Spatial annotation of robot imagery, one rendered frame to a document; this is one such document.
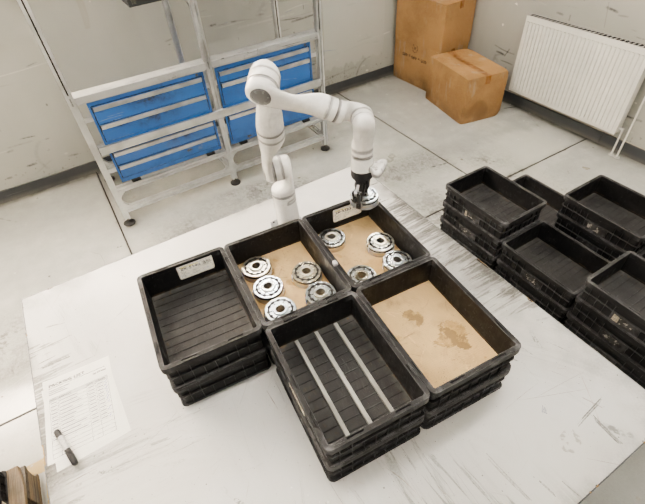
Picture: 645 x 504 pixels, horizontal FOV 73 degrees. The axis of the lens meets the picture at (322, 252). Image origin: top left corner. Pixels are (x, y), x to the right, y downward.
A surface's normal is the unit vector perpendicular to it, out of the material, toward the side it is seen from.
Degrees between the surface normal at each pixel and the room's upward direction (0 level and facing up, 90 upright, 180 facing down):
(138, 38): 90
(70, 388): 0
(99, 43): 90
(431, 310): 0
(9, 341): 0
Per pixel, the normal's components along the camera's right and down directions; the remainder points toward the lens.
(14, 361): -0.06, -0.71
